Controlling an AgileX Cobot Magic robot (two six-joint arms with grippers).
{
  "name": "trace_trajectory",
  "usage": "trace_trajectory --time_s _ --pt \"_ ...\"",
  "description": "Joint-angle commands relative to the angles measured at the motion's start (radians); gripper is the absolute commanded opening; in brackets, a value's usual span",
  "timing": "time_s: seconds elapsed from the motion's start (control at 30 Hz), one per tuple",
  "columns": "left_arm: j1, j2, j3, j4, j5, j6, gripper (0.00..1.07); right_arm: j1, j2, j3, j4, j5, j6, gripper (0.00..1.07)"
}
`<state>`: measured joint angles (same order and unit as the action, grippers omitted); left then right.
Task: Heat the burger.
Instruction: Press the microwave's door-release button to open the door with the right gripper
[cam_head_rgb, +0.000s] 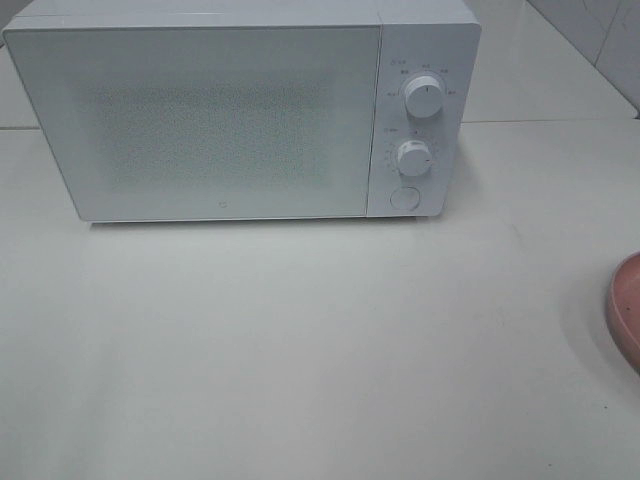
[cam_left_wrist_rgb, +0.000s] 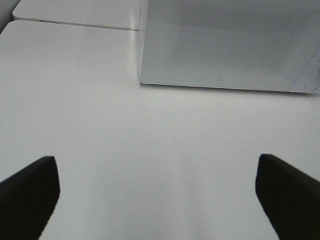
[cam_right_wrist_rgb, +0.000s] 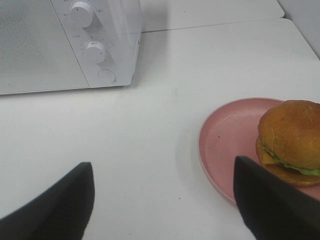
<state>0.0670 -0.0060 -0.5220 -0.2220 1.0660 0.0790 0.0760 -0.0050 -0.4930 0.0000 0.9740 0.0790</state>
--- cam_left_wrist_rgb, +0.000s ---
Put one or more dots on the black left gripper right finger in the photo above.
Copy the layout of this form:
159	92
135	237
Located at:
289	197

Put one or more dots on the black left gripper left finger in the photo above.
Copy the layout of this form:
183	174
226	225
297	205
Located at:
28	198

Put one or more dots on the white microwave door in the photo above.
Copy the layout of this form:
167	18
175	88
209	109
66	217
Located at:
215	45

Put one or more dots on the white microwave oven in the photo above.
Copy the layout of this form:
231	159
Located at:
306	77

